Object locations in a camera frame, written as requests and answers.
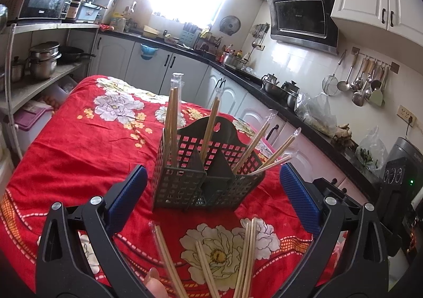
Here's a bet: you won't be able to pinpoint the person's left hand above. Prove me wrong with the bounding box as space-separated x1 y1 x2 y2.
143 267 168 298

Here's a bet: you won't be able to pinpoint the chopstick pair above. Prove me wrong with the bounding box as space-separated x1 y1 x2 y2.
150 222 220 297
200 80 224 164
232 109 278 174
249 127 302 176
163 72 183 168

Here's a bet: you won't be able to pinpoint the stacked steel pots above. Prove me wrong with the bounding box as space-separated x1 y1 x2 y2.
28 41 61 80

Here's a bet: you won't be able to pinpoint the purple lidded box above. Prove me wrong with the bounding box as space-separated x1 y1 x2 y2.
14 100 54 153

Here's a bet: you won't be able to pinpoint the metal kitchen shelf rack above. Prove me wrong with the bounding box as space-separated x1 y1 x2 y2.
1 22 99 159

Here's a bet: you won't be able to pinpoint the chopstick pair crossed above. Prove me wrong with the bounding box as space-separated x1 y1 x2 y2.
234 218 258 297

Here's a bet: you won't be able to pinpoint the black range hood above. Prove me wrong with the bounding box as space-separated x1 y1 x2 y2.
267 0 338 55

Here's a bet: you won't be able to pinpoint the black plastic utensil basket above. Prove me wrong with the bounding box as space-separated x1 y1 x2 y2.
152 116 265 210

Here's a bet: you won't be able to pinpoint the steel kettle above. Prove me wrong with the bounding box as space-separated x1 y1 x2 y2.
261 74 281 96

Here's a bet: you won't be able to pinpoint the black frying pan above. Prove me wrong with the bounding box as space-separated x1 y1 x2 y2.
59 46 96 63

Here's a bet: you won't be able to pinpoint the small wall fan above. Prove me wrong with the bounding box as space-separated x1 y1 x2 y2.
219 15 242 36

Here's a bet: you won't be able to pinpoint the hanging utensil rail set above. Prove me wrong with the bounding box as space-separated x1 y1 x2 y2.
322 47 399 107

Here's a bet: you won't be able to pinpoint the plastic bag on counter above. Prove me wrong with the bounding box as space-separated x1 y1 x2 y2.
294 91 337 137

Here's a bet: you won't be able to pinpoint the white lower cabinets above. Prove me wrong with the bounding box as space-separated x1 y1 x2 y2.
89 31 376 201

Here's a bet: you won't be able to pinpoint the white upper cabinet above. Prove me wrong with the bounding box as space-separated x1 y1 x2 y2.
331 0 422 45

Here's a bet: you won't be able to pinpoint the red floral tablecloth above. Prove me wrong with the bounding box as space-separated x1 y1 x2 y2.
1 76 312 297

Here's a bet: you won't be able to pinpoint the black air fryer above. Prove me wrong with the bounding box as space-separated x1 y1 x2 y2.
376 137 422 256

